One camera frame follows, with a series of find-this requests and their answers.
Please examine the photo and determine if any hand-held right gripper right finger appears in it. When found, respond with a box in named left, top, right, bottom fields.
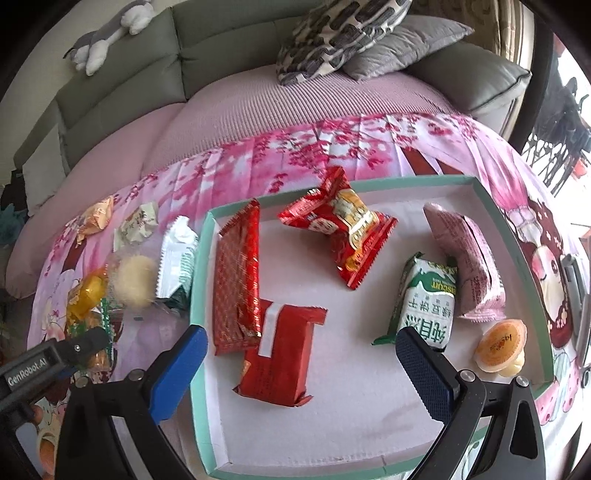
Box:
left=394, top=325, right=548, bottom=480

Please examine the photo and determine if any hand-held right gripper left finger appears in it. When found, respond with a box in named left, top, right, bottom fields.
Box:
left=54, top=324, right=209, bottom=480

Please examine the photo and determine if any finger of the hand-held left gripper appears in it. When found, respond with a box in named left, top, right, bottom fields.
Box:
left=58, top=327, right=110, bottom=370

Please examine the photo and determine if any green orange snack packet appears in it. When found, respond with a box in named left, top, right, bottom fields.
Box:
left=69, top=298, right=123, bottom=374

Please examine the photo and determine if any yellow snack packet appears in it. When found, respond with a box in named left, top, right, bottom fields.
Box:
left=66, top=268, right=110, bottom=324

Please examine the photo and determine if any green white biscuit packet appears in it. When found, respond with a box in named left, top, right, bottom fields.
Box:
left=373, top=251, right=460, bottom=354

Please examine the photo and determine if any round yellow cake clear wrap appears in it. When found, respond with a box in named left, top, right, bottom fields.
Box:
left=108, top=255, right=158, bottom=309

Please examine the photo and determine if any orange jelly cup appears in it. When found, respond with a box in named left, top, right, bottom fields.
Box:
left=473, top=318, right=528, bottom=376

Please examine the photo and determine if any teal-rimmed white cardboard box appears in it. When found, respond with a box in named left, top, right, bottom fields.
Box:
left=189, top=174, right=555, bottom=478

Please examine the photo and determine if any red patterned wafer packet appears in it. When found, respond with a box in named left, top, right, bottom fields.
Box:
left=212, top=199, right=263, bottom=356

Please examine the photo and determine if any plain red white-strip packet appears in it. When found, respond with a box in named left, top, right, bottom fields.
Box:
left=232, top=299, right=328, bottom=408

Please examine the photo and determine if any white green zigzag-edge packet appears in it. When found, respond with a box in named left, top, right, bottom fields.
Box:
left=154, top=216, right=199, bottom=311

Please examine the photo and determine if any cream snack packet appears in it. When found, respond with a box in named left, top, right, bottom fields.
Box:
left=113, top=202, right=160, bottom=252

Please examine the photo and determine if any small orange snack packet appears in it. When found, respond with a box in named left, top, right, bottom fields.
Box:
left=74, top=195, right=115, bottom=243

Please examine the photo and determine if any pink snack packet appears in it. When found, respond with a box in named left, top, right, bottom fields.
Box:
left=422, top=202, right=505, bottom=320

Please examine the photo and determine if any red pastry packet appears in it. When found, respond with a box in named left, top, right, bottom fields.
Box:
left=277, top=166, right=399, bottom=291

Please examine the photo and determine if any teal cloth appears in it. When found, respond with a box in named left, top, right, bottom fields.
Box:
left=0, top=205, right=28, bottom=250

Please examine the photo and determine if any dark clothing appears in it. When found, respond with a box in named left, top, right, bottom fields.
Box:
left=0, top=171, right=28, bottom=215

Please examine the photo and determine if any light grey cushion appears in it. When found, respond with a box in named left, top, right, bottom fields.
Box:
left=21, top=122, right=70, bottom=217

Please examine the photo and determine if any printed cartoon blanket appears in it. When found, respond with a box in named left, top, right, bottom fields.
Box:
left=28, top=113, right=591, bottom=480

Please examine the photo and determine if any pink sofa cover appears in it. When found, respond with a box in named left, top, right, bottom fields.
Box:
left=4, top=62, right=455, bottom=296

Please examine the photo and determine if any grey white plush toy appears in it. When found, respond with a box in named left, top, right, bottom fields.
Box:
left=63, top=0, right=155, bottom=77

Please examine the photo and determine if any grey pillow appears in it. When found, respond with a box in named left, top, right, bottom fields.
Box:
left=342, top=15, right=475, bottom=83

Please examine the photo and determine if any grey-green sofa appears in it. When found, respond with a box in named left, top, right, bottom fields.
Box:
left=11, top=0, right=532, bottom=217

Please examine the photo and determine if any black white patterned pillow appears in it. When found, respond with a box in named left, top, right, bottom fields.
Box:
left=276, top=0, right=413, bottom=87

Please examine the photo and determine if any grey metal frame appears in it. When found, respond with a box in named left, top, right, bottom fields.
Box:
left=558, top=253, right=591, bottom=370

